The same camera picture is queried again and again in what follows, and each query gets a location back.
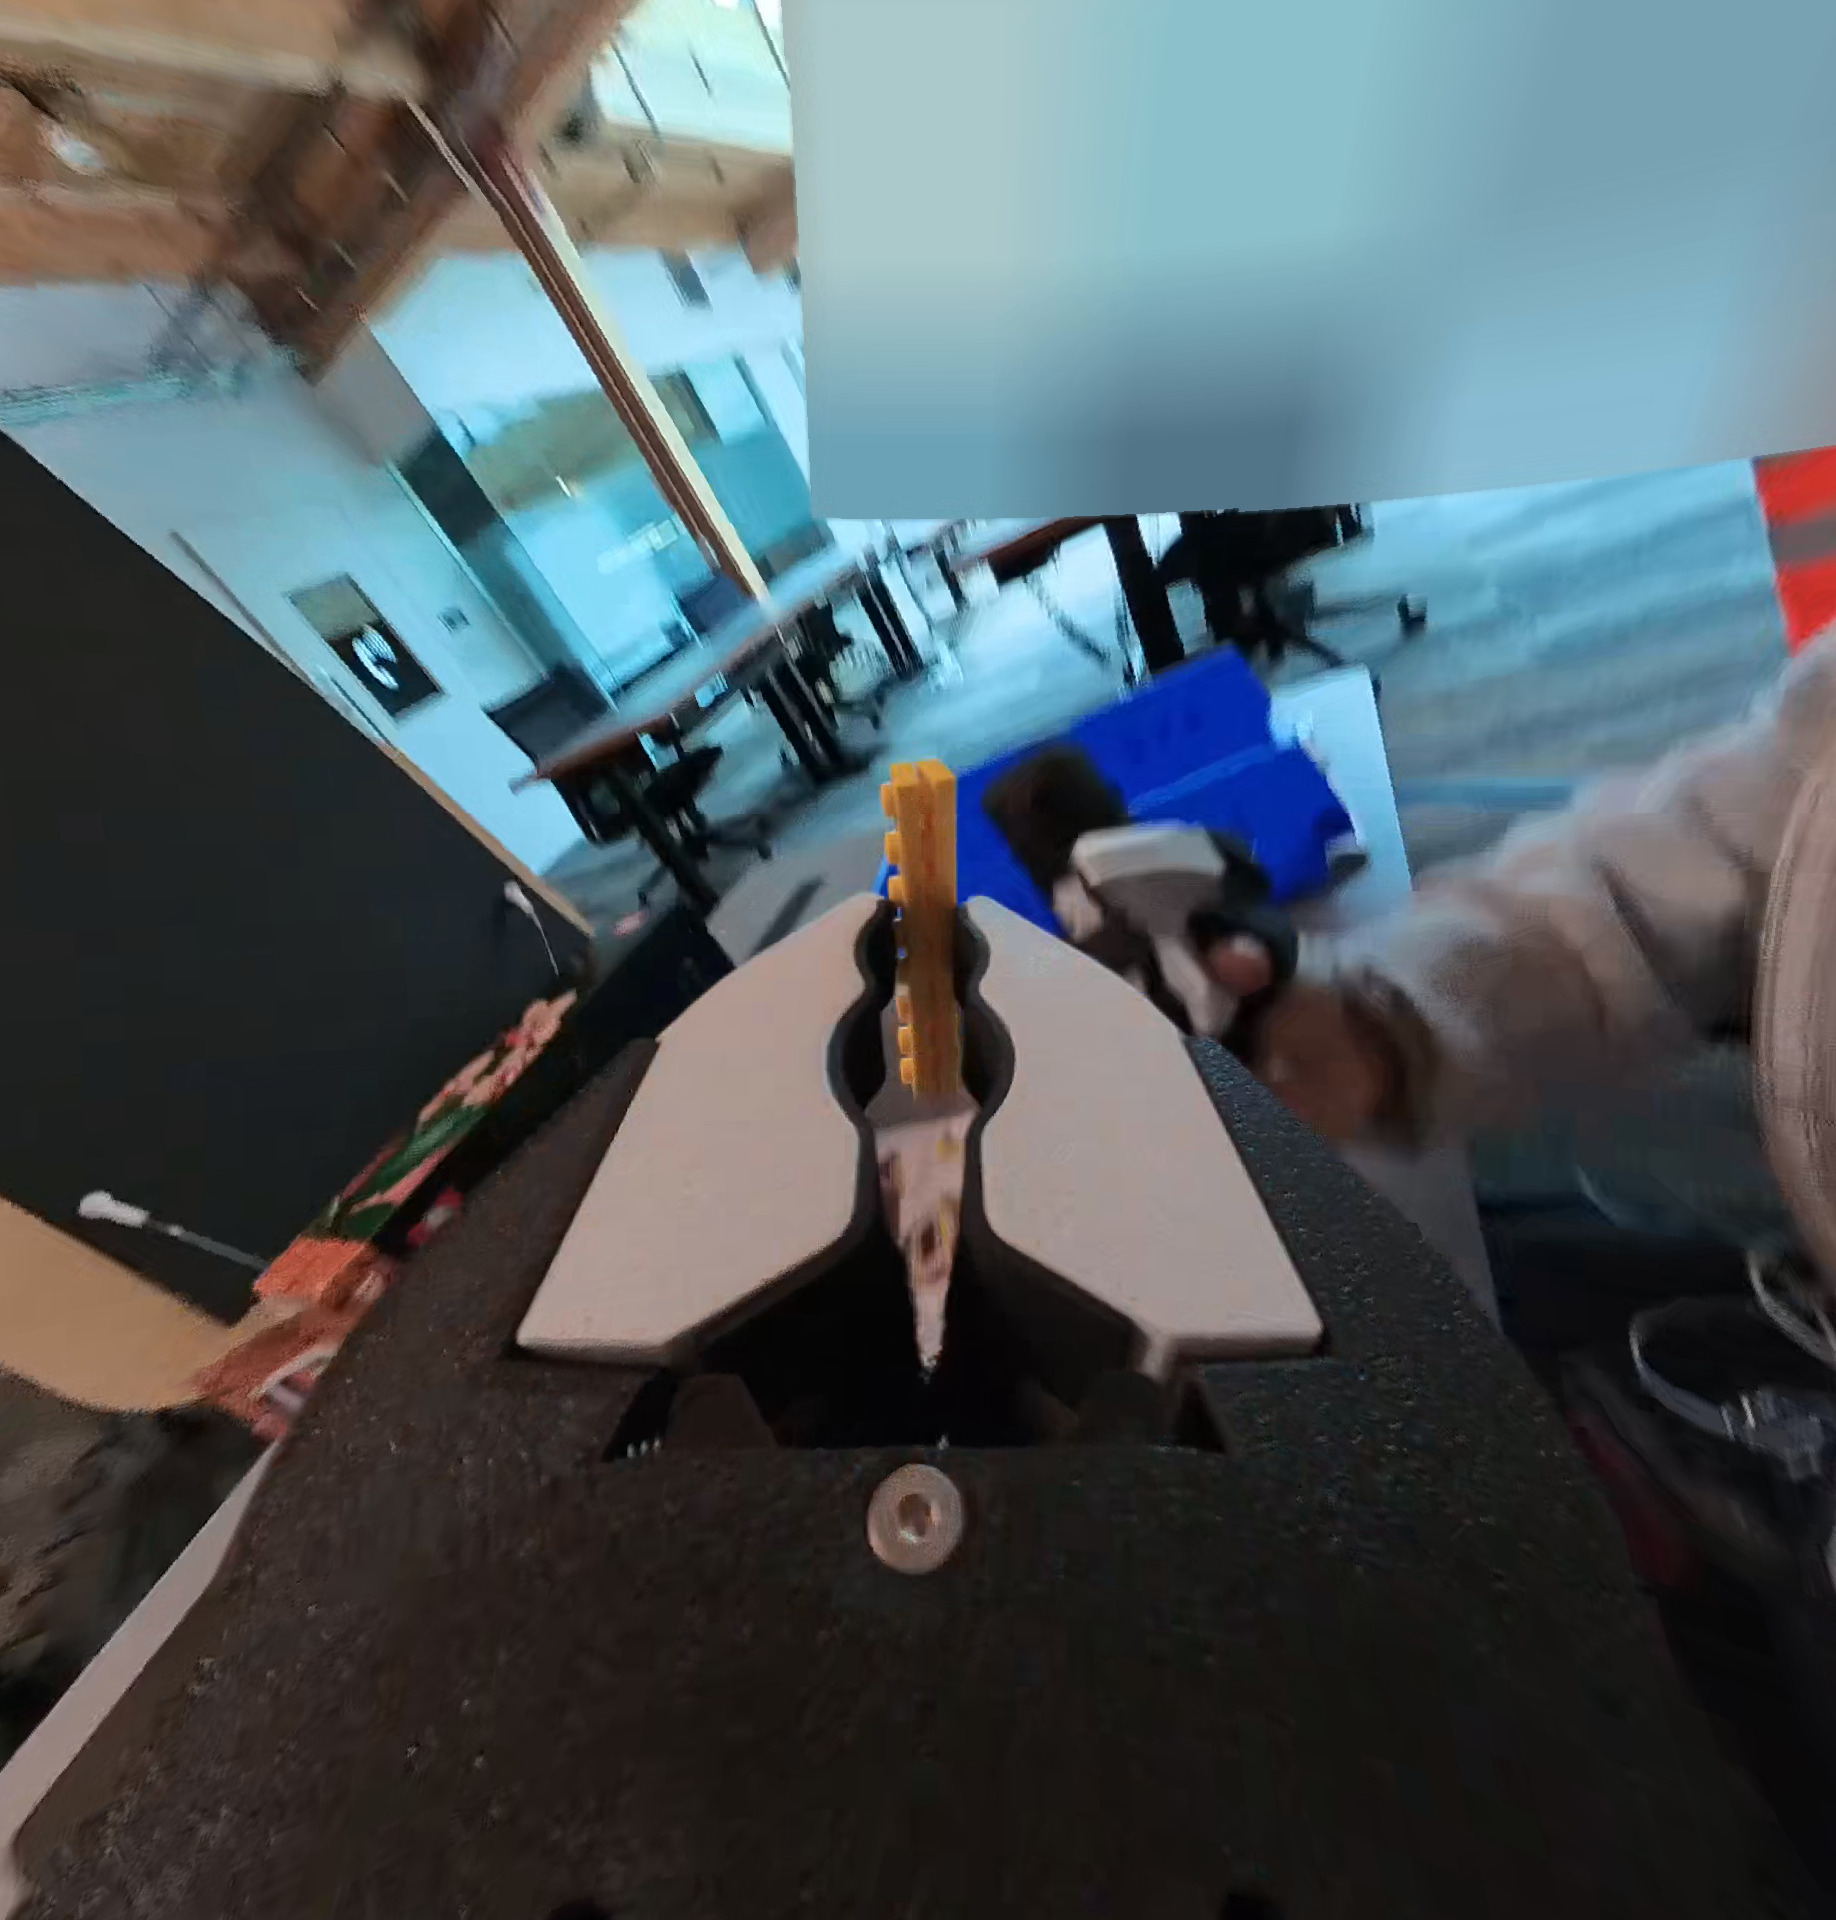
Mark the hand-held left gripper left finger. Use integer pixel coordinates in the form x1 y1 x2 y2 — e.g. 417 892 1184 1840
512 895 880 1359

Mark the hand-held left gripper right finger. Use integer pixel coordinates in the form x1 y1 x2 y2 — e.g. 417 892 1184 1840
956 895 1328 1364

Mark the narrow yellow toy plate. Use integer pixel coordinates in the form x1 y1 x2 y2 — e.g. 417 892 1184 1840
876 754 968 1108

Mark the person's right forearm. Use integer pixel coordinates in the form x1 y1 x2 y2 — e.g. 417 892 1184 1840
1354 592 1836 1148

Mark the grey desk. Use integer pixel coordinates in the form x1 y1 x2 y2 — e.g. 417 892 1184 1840
0 862 1505 1913

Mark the wooden office desk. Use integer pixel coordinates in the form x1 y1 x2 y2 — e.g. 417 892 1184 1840
510 516 1109 908

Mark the person's right hand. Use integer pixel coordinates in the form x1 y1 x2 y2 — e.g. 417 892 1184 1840
1230 934 1419 1153

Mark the blue plastic bin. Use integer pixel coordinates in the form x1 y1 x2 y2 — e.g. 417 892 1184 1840
952 643 1368 945

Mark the toy instruction sheet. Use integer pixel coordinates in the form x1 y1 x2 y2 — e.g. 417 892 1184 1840
873 1087 984 1373

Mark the black orchid picture box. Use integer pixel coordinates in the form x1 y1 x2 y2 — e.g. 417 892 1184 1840
196 897 743 1445

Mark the black divider board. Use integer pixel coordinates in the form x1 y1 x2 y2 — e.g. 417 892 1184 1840
0 402 598 1415

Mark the orange traffic cone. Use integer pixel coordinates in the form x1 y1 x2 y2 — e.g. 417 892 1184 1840
1751 440 1836 657

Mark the dark wall sign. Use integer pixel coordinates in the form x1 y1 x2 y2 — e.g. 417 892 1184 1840
288 570 445 723

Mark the metal key ring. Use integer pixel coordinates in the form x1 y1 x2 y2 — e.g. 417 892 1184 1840
1626 1251 1836 1486

